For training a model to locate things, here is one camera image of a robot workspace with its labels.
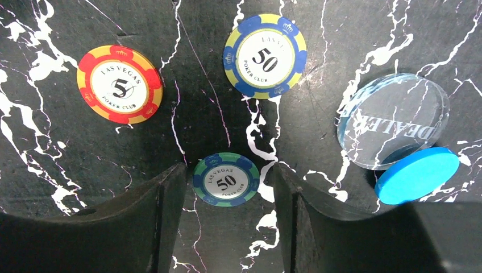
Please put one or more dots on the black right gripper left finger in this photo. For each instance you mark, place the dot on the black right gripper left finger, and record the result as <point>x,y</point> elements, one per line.
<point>133,232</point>

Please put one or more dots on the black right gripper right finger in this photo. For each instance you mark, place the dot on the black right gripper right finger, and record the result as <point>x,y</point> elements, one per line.
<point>319,233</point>

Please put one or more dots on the red yellow poker chip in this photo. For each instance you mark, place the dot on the red yellow poker chip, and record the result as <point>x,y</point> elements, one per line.
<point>119,84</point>

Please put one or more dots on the blue round button chip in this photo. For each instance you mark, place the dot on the blue round button chip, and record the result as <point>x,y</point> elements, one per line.
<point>416,175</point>

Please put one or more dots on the clear acrylic dealer button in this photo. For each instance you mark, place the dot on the clear acrylic dealer button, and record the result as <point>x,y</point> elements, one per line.
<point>390,118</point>

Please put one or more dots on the blue yellow poker chip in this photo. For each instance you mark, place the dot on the blue yellow poker chip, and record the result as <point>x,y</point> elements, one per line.
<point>264,56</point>

